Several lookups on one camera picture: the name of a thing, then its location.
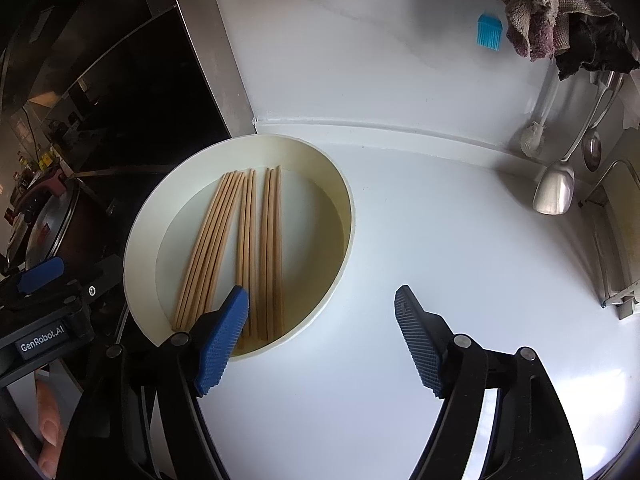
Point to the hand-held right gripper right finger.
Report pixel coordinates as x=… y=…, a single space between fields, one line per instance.
x=417 y=345

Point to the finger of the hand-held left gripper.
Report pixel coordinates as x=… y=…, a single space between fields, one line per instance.
x=105 y=272
x=40 y=274

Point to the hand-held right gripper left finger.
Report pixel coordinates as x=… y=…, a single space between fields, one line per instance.
x=225 y=340

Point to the pile of wooden chopsticks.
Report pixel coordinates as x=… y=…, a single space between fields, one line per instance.
x=210 y=245

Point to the single wooden chopstick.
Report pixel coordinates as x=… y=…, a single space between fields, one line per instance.
x=244 y=230
x=253 y=240

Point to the white round basin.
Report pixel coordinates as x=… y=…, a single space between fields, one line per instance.
x=310 y=220

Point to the person's left hand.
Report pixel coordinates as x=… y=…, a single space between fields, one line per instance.
x=50 y=425

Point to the dark cooking pot with lid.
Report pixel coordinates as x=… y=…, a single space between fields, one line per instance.
x=55 y=225

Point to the row of condiment bottles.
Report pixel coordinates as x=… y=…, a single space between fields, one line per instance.
x=42 y=162

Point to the metal spatula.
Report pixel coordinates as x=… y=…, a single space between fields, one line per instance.
x=552 y=190

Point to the white dish brush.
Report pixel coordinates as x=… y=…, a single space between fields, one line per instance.
x=532 y=137

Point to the metal ladle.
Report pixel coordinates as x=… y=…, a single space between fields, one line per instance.
x=592 y=152

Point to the blue silicone brush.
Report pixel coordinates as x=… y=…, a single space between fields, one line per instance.
x=489 y=32

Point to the dark hanging cloth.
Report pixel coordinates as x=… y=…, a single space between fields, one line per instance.
x=597 y=45

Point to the beige hanging towel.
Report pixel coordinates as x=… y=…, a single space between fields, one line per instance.
x=535 y=0

